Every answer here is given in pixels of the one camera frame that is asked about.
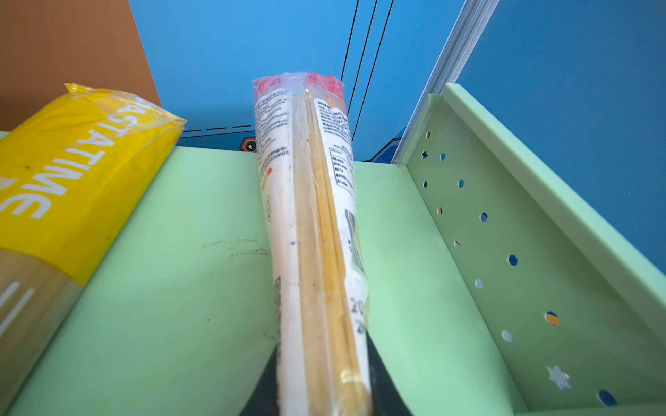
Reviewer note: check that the green two-tier shelf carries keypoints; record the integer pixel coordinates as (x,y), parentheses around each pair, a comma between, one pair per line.
(494,289)

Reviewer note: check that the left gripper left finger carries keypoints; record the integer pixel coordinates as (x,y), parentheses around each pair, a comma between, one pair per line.
(263,400)

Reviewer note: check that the red spaghetti bag white label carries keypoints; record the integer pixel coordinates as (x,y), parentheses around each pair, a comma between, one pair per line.
(307,181)

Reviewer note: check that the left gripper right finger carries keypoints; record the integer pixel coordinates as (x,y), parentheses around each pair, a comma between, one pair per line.
(386,399)

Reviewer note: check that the yellow spaghetti bag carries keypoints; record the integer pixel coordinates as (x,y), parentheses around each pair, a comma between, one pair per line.
(71,175)

